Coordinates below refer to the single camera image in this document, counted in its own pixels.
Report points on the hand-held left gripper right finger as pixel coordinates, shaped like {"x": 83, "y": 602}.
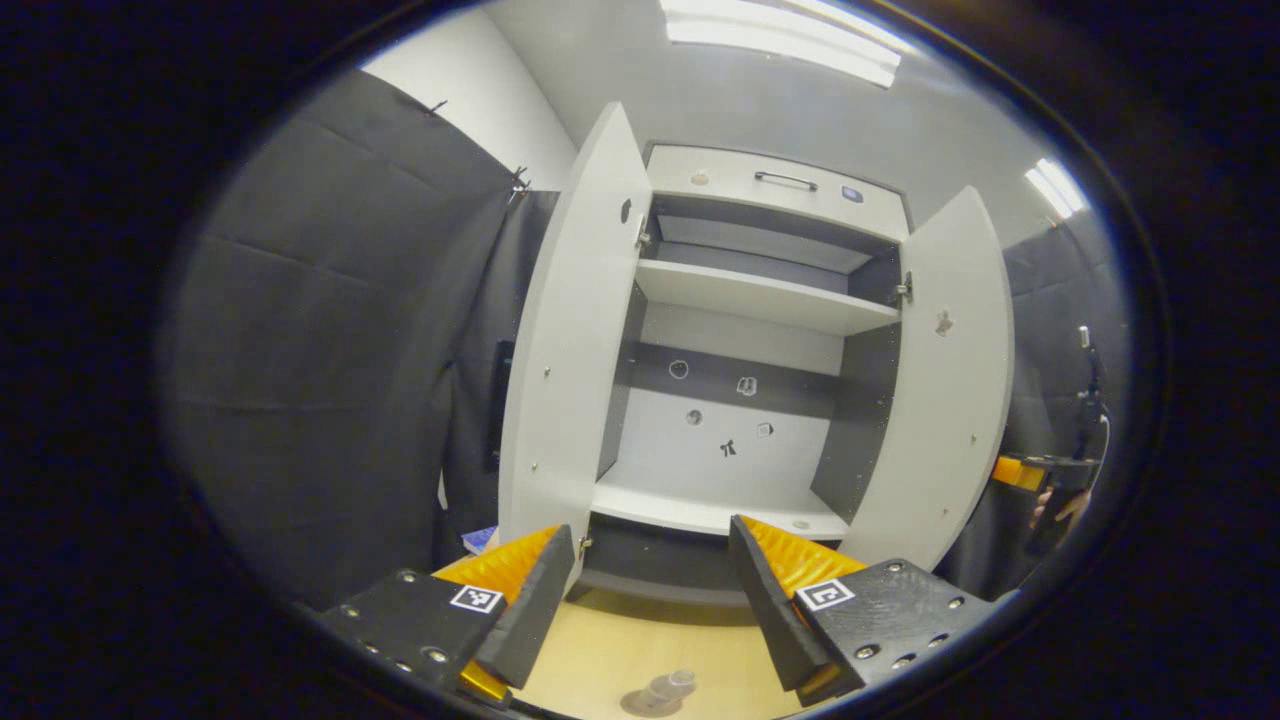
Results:
{"x": 775, "y": 620}

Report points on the large ceiling light panel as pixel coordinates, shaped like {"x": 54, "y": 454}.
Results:
{"x": 780, "y": 40}

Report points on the clear plastic bottle pink label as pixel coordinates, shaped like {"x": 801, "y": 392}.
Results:
{"x": 668, "y": 690}

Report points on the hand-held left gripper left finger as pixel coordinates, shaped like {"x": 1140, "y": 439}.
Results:
{"x": 535, "y": 610}

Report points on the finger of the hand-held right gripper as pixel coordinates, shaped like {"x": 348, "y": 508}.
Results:
{"x": 1015, "y": 470}

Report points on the grey cabinet drawer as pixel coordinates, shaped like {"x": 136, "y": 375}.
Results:
{"x": 800, "y": 205}

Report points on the small ceiling light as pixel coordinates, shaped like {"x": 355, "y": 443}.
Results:
{"x": 1055, "y": 185}

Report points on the round brown coaster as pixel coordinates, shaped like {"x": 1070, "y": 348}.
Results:
{"x": 634, "y": 704}

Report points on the grey cabinet shelf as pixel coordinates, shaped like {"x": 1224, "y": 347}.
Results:
{"x": 760, "y": 298}

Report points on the grey cabinet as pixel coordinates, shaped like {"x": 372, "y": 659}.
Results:
{"x": 660, "y": 450}

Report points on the small blue item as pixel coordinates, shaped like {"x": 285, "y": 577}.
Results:
{"x": 480, "y": 540}

